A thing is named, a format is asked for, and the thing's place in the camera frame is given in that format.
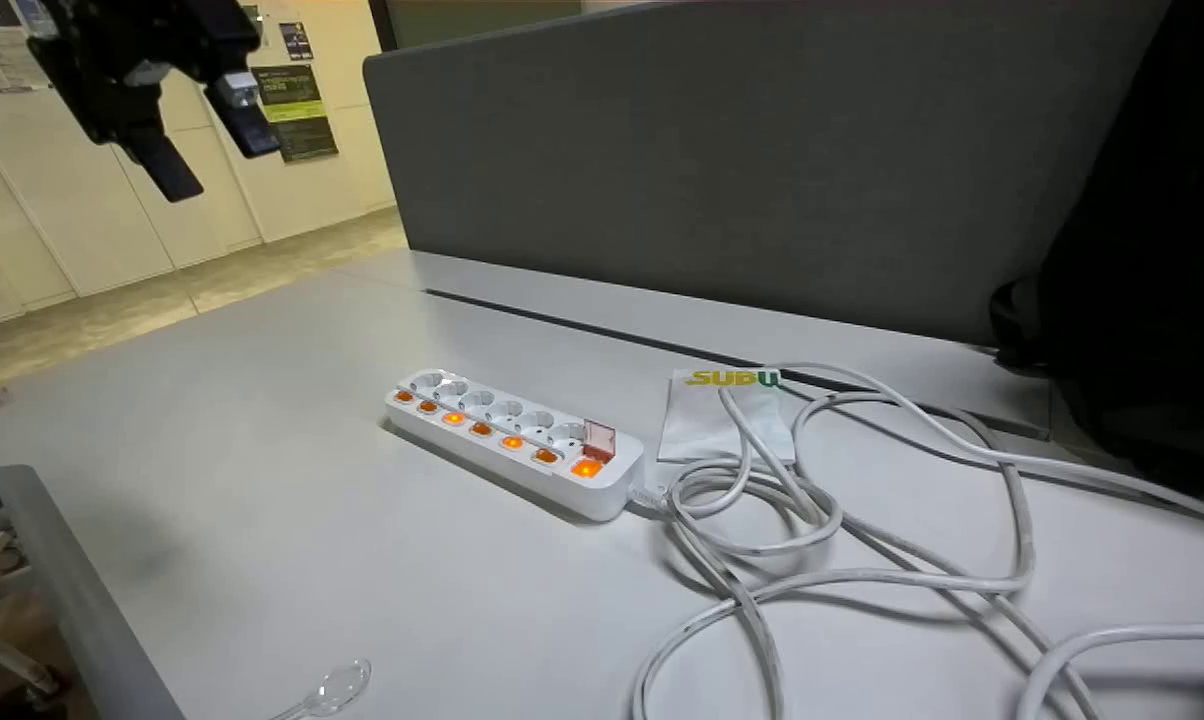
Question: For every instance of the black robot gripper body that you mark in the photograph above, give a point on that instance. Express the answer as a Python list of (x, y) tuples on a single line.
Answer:
[(111, 57)]

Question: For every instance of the grey desk partition panel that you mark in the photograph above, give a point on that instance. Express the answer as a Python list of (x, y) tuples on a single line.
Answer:
[(877, 160)]

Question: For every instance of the black office chair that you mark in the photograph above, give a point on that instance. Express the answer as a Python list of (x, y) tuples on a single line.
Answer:
[(1114, 315)]

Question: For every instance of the clear plastic bag with label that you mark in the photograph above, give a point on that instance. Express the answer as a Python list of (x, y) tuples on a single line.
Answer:
[(722, 409)]

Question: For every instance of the white multi-switch power strip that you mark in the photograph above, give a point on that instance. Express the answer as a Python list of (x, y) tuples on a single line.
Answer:
[(544, 454)]

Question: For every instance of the clear plastic piece on table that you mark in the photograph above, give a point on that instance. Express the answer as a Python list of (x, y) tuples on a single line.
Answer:
[(329, 693)]

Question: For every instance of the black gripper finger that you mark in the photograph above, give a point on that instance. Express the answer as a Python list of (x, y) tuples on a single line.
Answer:
[(162, 160), (237, 105)]

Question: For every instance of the dark poster on wall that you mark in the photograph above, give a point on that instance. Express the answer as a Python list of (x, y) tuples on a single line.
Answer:
[(298, 114)]

